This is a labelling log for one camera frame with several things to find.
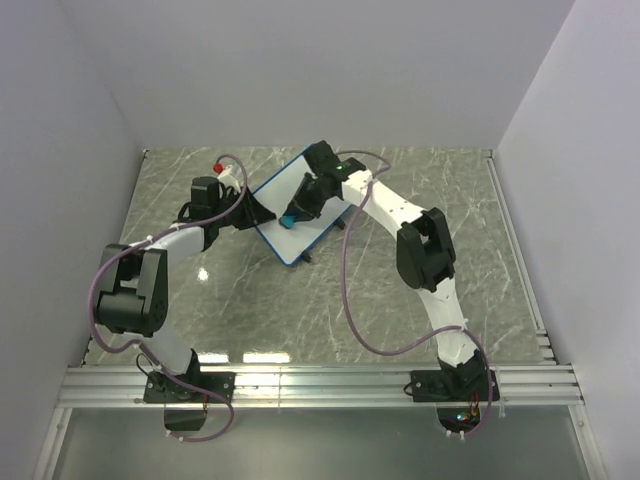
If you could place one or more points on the blue whiteboard eraser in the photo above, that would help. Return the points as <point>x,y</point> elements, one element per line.
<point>288,221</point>

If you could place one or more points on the metal wire whiteboard stand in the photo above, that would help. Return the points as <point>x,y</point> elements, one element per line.
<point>320,245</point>

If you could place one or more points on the blue framed whiteboard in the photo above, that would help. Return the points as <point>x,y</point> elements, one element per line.
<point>289,239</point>

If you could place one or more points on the aluminium mounting rail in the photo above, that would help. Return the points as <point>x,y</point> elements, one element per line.
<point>292,386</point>

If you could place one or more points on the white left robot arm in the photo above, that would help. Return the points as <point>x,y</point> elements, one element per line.
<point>131,297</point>

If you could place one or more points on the aluminium side rail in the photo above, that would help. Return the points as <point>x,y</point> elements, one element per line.
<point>542,336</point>

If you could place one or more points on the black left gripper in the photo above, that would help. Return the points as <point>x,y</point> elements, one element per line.
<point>253,212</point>

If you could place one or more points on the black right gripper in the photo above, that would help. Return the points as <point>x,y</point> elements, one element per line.
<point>298,205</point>

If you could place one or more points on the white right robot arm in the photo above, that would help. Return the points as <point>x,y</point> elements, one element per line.
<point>424,258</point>

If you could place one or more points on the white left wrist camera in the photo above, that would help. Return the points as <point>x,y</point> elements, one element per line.
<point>229,175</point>

